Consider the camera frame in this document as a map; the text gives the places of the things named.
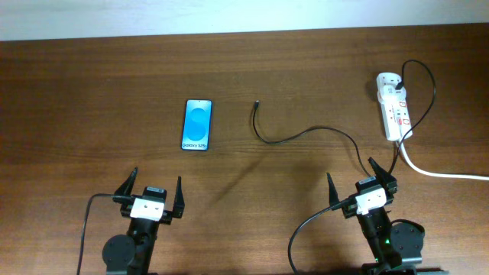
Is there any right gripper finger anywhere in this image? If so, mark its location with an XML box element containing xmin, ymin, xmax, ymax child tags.
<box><xmin>368</xmin><ymin>157</ymin><xmax>398</xmax><ymax>195</ymax></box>
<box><xmin>326</xmin><ymin>173</ymin><xmax>340</xmax><ymax>209</ymax></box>

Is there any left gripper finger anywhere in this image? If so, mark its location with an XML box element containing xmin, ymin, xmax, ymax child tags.
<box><xmin>172</xmin><ymin>176</ymin><xmax>185</xmax><ymax>218</ymax></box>
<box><xmin>114</xmin><ymin>167</ymin><xmax>138</xmax><ymax>197</ymax></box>

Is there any blue Samsung Galaxy smartphone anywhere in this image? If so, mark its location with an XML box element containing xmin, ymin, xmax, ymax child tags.
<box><xmin>181</xmin><ymin>99</ymin><xmax>212</xmax><ymax>151</ymax></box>

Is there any black USB charging cable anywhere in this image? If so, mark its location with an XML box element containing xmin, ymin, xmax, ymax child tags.
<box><xmin>251</xmin><ymin>59</ymin><xmax>437</xmax><ymax>177</ymax></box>

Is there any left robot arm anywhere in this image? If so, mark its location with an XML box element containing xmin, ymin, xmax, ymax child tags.
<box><xmin>102</xmin><ymin>169</ymin><xmax>185</xmax><ymax>275</ymax></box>

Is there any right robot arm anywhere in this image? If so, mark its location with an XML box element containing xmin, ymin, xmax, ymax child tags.
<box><xmin>327</xmin><ymin>158</ymin><xmax>447</xmax><ymax>275</ymax></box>

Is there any white USB charger plug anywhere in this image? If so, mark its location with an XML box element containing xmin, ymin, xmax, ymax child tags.
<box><xmin>376</xmin><ymin>73</ymin><xmax>406</xmax><ymax>97</ymax></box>

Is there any white power strip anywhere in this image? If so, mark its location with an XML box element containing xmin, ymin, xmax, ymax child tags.
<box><xmin>377</xmin><ymin>87</ymin><xmax>412</xmax><ymax>141</ymax></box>

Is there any white power strip cord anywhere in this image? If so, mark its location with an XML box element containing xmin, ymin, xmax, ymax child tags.
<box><xmin>397</xmin><ymin>139</ymin><xmax>489</xmax><ymax>182</ymax></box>

